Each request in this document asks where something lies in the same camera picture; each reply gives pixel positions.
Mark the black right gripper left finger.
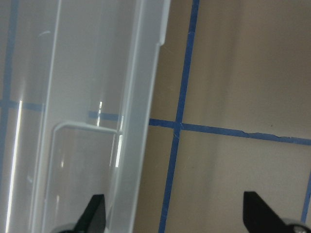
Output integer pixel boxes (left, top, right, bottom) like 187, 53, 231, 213
74, 194, 106, 233

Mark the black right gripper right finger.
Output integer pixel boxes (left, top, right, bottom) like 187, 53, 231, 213
243, 191, 289, 233

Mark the clear plastic box lid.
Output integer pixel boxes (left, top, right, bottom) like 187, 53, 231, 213
0, 0, 170, 233

